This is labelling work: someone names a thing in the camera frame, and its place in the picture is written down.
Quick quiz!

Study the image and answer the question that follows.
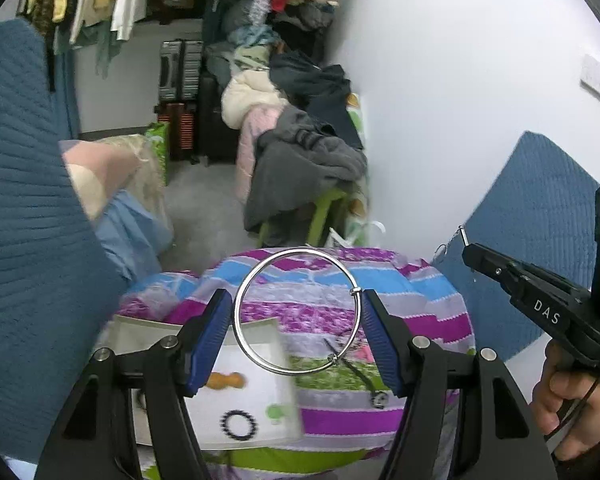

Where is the white wall switch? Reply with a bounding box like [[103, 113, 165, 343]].
[[580, 54, 600, 104]]

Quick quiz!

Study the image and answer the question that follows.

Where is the grey suitcase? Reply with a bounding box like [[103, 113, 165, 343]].
[[159, 39, 205, 102]]

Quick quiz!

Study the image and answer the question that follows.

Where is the clear bag of cream bedding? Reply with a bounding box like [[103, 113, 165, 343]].
[[60, 135, 174, 241]]

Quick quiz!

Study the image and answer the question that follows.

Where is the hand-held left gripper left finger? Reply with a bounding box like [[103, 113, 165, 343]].
[[34, 288, 233, 480]]

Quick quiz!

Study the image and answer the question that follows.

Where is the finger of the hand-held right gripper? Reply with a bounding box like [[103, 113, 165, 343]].
[[461, 242, 523, 303]]

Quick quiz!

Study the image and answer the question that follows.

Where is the person's right hand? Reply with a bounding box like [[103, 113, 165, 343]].
[[527, 342, 600, 461]]

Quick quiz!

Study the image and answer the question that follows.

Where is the small silver earring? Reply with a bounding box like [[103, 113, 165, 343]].
[[435, 225, 477, 282]]

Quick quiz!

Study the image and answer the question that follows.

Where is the black beaded bracelet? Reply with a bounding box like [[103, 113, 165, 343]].
[[221, 409, 258, 442]]

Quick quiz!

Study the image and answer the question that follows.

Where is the floral printed bag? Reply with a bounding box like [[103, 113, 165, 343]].
[[346, 92, 377, 242]]

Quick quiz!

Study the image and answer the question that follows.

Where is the dark navy jacket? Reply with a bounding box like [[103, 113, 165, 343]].
[[269, 50, 363, 151]]

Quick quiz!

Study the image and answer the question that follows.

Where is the cream puffer jacket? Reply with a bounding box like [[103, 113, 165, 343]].
[[221, 70, 292, 129]]

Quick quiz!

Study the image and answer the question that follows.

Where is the green bag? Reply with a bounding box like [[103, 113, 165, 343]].
[[145, 121, 172, 186]]

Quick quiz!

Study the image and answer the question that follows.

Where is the heap of mixed clothes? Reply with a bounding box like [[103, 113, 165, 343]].
[[205, 0, 332, 77]]

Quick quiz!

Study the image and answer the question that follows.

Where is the silver bangle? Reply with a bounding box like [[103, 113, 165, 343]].
[[232, 247, 365, 376]]

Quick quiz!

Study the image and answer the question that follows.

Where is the black cord necklace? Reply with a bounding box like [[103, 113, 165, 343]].
[[324, 329, 389, 409]]

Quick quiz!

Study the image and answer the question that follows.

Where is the black cable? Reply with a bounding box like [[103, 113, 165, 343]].
[[545, 365, 600, 442]]

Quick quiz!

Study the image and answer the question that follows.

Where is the white hanging garment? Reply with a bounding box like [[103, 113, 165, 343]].
[[110, 0, 152, 42]]

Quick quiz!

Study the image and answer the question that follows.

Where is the flat blue quilted cushion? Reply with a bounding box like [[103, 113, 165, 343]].
[[432, 131, 600, 361]]

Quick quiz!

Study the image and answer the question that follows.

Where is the green plastic stool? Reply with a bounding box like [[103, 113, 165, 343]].
[[257, 187, 357, 249]]

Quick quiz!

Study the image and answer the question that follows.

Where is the grey hoodie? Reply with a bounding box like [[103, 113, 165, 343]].
[[243, 105, 369, 234]]

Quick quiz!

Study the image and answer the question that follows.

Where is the light blue cloth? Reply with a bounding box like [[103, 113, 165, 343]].
[[95, 190, 176, 282]]

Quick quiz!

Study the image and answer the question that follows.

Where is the red suitcase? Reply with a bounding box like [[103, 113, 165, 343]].
[[155, 102, 201, 162]]

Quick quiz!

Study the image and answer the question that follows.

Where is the black suitcase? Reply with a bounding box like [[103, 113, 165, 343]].
[[197, 67, 242, 166]]

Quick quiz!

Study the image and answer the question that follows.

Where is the floral striped cloth bundle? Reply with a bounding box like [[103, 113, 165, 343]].
[[115, 246, 476, 476]]

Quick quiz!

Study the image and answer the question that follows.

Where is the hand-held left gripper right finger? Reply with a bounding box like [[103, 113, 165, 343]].
[[361, 290, 558, 480]]

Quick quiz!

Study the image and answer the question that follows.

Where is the pink garment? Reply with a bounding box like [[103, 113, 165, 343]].
[[234, 107, 287, 202]]

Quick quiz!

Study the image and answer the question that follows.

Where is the orange pendant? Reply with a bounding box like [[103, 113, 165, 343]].
[[205, 372, 245, 391]]

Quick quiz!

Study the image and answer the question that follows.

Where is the white cardboard box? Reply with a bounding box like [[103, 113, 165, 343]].
[[97, 315, 301, 449]]

